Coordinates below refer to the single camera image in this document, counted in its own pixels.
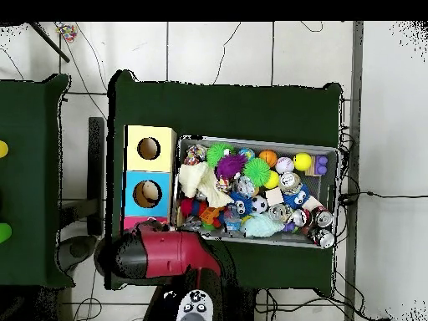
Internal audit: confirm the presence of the smooth yellow ball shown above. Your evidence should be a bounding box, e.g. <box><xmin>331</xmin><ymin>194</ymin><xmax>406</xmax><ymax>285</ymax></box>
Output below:
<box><xmin>292</xmin><ymin>151</ymin><xmax>313</xmax><ymax>172</ymax></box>

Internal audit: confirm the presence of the orange plastic toy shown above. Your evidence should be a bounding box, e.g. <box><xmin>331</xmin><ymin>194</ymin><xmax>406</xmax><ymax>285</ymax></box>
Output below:
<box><xmin>199</xmin><ymin>206</ymin><xmax>224</xmax><ymax>228</ymax></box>

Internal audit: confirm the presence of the purple spiky ball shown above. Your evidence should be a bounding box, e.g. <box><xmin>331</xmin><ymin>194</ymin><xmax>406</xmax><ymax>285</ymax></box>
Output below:
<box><xmin>213</xmin><ymin>153</ymin><xmax>247</xmax><ymax>181</ymax></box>

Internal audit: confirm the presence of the small green object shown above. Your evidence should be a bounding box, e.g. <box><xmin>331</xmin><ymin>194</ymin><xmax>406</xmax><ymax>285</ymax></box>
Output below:
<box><xmin>0</xmin><ymin>222</ymin><xmax>13</xmax><ymax>245</ymax></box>

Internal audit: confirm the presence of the green spiky ball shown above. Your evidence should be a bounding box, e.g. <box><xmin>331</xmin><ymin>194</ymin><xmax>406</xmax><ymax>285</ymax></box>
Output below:
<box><xmin>242</xmin><ymin>157</ymin><xmax>272</xmax><ymax>188</ymax></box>
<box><xmin>205</xmin><ymin>142</ymin><xmax>235</xmax><ymax>169</ymax></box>

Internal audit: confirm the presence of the blue fuzzy monster toy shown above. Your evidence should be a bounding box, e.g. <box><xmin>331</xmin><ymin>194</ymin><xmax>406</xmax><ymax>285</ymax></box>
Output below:
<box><xmin>283</xmin><ymin>186</ymin><xmax>312</xmax><ymax>211</ymax></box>

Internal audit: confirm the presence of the white baseball toy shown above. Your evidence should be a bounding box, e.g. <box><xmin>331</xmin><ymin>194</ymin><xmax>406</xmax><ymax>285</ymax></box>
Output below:
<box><xmin>275</xmin><ymin>155</ymin><xmax>295</xmax><ymax>175</ymax></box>

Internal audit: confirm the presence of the mint green cloth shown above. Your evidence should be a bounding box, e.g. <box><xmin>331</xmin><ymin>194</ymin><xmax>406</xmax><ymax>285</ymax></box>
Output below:
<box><xmin>242</xmin><ymin>211</ymin><xmax>288</xmax><ymax>238</ymax></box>

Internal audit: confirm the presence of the side table with green cloth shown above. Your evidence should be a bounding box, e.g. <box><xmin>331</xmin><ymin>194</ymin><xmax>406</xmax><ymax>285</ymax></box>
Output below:
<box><xmin>0</xmin><ymin>73</ymin><xmax>71</xmax><ymax>290</ymax></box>

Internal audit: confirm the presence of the small soccer ball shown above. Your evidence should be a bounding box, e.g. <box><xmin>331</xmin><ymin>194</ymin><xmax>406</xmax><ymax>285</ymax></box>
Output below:
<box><xmin>249</xmin><ymin>195</ymin><xmax>269</xmax><ymax>215</ymax></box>

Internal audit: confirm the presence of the shallow clear mesh bin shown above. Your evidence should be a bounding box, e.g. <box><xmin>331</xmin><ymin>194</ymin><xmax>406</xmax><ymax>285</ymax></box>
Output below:
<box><xmin>170</xmin><ymin>135</ymin><xmax>339</xmax><ymax>251</ymax></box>

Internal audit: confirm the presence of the small colourful object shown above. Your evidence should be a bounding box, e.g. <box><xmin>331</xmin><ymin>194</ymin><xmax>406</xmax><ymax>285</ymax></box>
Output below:
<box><xmin>54</xmin><ymin>23</ymin><xmax>78</xmax><ymax>43</ymax></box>

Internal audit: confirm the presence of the black rod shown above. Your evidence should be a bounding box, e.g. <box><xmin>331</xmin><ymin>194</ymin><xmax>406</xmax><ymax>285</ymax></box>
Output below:
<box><xmin>26</xmin><ymin>22</ymin><xmax>71</xmax><ymax>64</ymax></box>

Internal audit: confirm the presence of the wooden box with three holes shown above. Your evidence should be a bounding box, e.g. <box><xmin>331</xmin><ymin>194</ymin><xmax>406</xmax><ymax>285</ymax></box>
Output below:
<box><xmin>120</xmin><ymin>125</ymin><xmax>178</xmax><ymax>233</ymax></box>

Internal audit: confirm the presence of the orange basketball toy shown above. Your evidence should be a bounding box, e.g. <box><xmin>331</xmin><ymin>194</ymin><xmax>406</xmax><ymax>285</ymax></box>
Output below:
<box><xmin>258</xmin><ymin>149</ymin><xmax>278</xmax><ymax>168</ymax></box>

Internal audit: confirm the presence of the yellow tennis ball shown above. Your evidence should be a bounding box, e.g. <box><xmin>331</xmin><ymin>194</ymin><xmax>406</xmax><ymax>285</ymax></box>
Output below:
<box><xmin>263</xmin><ymin>170</ymin><xmax>282</xmax><ymax>190</ymax></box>

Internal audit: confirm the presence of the cream muslin cloth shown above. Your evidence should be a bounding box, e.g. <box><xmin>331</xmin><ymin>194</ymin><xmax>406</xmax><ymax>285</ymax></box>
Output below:
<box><xmin>176</xmin><ymin>161</ymin><xmax>235</xmax><ymax>210</ymax></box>

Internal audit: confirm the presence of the black power adapter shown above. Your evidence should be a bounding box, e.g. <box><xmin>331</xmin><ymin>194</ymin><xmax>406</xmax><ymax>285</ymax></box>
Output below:
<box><xmin>337</xmin><ymin>191</ymin><xmax>361</xmax><ymax>205</ymax></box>

